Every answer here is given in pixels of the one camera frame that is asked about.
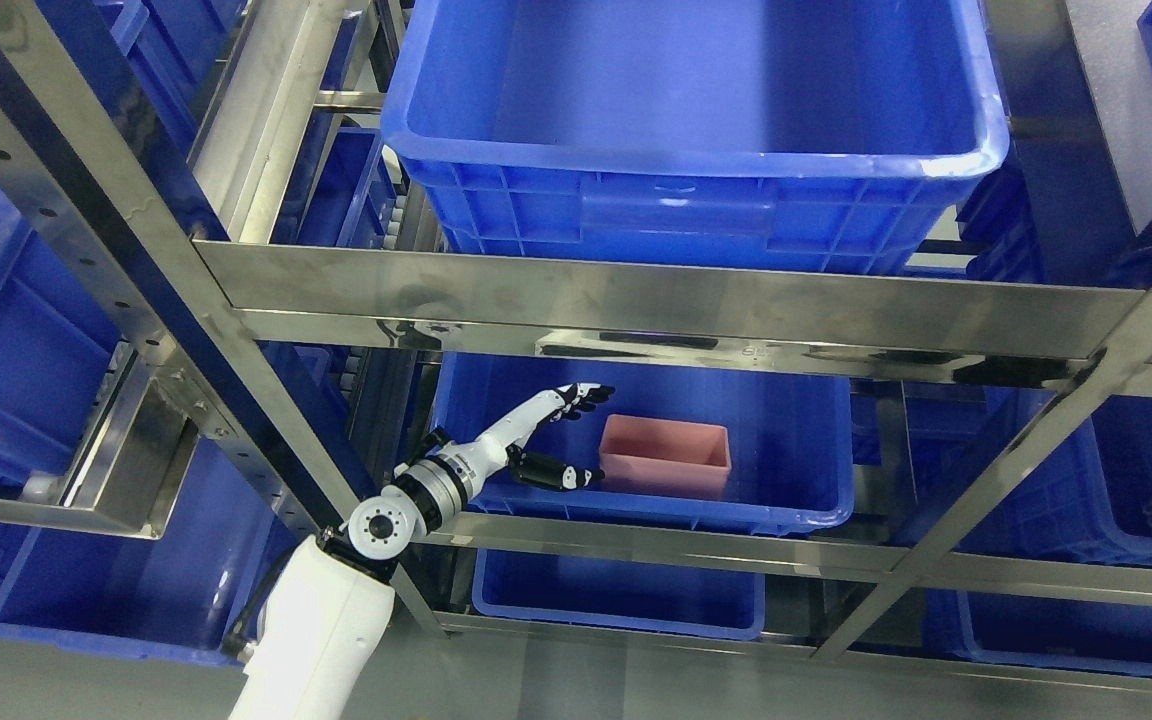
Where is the blue shelf bin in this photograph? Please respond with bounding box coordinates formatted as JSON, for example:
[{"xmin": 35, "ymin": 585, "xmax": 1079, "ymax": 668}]
[
  {"xmin": 965, "ymin": 396, "xmax": 1152, "ymax": 568},
  {"xmin": 471, "ymin": 550, "xmax": 767, "ymax": 641}
]

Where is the blue bottom shelf bin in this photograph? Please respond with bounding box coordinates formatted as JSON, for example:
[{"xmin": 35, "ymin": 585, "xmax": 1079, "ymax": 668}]
[{"xmin": 471, "ymin": 550, "xmax": 767, "ymax": 641}]

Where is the blue middle shelf container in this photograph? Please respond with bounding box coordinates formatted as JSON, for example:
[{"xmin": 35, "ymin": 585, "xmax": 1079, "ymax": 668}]
[{"xmin": 433, "ymin": 354, "xmax": 856, "ymax": 537}]

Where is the stainless steel shelf rack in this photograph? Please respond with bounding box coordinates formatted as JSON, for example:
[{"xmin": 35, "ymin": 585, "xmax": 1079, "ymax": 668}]
[{"xmin": 0, "ymin": 1, "xmax": 1152, "ymax": 664}]

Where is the pink plastic storage box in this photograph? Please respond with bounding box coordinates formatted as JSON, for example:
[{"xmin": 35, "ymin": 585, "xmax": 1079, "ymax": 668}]
[{"xmin": 599, "ymin": 414, "xmax": 733, "ymax": 501}]

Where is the blue bin left shelf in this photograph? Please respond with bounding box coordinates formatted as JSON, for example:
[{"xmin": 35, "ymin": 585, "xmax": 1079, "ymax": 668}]
[{"xmin": 0, "ymin": 190, "xmax": 122, "ymax": 484}]

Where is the large blue top crate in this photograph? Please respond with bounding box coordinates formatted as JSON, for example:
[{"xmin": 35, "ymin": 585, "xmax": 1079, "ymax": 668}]
[{"xmin": 381, "ymin": 1, "xmax": 1010, "ymax": 275}]

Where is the blue right shelf bin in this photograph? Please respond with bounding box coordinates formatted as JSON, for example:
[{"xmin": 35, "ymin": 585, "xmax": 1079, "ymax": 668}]
[{"xmin": 965, "ymin": 396, "xmax": 1152, "ymax": 568}]

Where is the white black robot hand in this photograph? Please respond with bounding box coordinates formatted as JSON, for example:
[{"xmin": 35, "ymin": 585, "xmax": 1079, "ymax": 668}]
[{"xmin": 381, "ymin": 382, "xmax": 614, "ymax": 530}]

